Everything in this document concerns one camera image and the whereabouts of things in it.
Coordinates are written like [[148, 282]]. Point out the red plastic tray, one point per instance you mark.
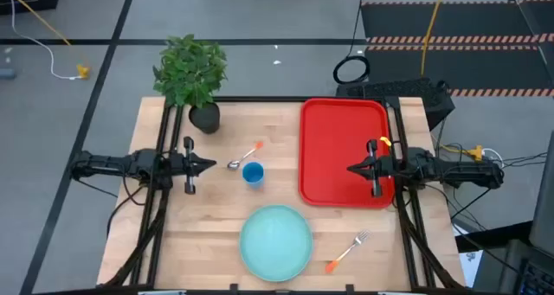
[[333, 148]]

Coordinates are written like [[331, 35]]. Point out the teal round plate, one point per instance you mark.
[[276, 243]]

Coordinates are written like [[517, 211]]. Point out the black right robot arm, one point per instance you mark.
[[454, 169]]

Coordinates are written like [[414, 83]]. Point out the blue plastic cup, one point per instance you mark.
[[253, 174]]

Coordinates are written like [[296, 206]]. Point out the black hazard-striped floor mat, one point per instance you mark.
[[476, 66]]

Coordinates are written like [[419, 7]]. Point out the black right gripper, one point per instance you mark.
[[375, 169]]

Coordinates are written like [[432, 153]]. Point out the green leafy plant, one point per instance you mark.
[[190, 70]]

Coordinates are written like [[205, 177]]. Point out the dark desk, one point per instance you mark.
[[497, 239]]

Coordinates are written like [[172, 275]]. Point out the black aluminium table frame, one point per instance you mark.
[[259, 99]]

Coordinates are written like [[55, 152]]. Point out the grey monitor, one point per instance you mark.
[[545, 200]]

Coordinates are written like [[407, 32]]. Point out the small grey floor object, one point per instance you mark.
[[6, 73]]

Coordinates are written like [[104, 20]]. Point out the black keyboard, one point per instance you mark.
[[539, 282]]

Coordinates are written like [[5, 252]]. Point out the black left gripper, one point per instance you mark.
[[189, 165]]

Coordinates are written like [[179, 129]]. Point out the small yellow tag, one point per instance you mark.
[[385, 141]]

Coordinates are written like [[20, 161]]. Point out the black plant pot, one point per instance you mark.
[[205, 119]]

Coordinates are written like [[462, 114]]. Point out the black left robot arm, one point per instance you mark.
[[108, 163]]

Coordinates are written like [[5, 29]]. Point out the white paper sheet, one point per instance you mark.
[[469, 269]]

